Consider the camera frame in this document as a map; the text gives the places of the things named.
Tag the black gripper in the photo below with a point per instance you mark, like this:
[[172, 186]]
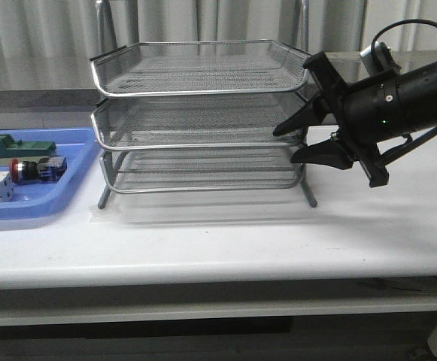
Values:
[[364, 112]]

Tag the red emergency stop button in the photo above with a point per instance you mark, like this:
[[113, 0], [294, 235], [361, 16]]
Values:
[[47, 169]]

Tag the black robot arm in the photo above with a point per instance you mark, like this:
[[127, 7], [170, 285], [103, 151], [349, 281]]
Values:
[[417, 117]]

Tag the silver mesh top tray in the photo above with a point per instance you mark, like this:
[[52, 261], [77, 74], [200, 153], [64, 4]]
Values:
[[198, 68]]

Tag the blue plastic tray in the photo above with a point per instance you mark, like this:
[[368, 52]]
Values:
[[78, 146]]

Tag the green terminal block module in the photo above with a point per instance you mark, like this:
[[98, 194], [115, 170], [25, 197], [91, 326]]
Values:
[[11, 148]]

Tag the dark granite counter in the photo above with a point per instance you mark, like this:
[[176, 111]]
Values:
[[67, 82]]

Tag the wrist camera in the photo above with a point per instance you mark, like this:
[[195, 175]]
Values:
[[379, 60]]

